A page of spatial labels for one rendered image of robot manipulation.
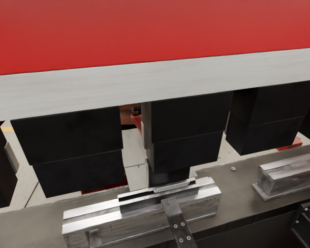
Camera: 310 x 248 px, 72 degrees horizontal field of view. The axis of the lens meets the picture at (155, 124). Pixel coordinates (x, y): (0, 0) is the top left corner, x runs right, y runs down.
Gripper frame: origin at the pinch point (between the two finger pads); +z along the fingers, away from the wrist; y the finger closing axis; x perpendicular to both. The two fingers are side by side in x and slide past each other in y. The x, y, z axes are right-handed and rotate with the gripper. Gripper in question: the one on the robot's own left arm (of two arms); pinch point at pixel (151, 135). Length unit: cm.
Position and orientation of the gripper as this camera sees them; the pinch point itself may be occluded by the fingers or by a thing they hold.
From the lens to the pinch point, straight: 65.3
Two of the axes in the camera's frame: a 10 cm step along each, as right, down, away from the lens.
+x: -2.3, -0.4, 9.7
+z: 1.4, 9.9, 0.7
